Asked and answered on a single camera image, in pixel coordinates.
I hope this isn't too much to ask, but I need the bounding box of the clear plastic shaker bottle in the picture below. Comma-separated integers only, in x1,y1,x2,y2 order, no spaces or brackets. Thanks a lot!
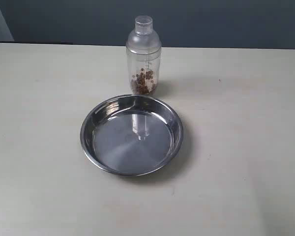
126,16,162,95

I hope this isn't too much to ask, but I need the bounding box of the round stainless steel pan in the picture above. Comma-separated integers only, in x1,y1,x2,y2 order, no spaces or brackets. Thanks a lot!
80,94,184,177

